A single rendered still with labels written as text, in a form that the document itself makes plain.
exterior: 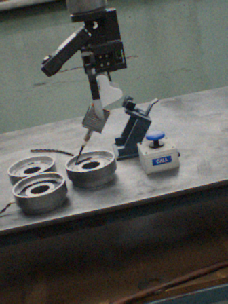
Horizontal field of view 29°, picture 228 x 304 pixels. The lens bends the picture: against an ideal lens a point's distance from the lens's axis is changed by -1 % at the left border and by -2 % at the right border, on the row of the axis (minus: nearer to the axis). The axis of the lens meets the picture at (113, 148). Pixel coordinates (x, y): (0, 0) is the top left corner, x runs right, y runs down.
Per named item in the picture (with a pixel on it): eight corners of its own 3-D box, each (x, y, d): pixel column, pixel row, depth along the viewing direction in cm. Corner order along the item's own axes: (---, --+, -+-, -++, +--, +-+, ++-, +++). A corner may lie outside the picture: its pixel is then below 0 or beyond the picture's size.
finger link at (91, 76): (100, 100, 85) (91, 53, 83) (93, 101, 85) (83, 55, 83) (100, 96, 90) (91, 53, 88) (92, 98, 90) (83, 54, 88)
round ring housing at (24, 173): (11, 179, 102) (6, 163, 101) (55, 167, 104) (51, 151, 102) (13, 198, 93) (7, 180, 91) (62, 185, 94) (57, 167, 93)
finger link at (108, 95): (127, 118, 88) (118, 72, 86) (98, 124, 88) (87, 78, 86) (125, 115, 91) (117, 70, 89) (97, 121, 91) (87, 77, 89)
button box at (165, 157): (146, 175, 92) (143, 153, 90) (140, 162, 98) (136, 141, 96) (185, 166, 92) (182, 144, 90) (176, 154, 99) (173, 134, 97)
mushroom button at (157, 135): (150, 159, 92) (146, 137, 90) (146, 153, 96) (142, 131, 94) (169, 155, 92) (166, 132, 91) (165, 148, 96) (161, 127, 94)
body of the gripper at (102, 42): (127, 71, 86) (116, 7, 81) (83, 81, 85) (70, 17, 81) (123, 64, 93) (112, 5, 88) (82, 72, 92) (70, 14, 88)
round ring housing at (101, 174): (121, 182, 91) (118, 164, 89) (70, 194, 90) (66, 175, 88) (114, 163, 100) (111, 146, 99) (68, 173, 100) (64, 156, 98)
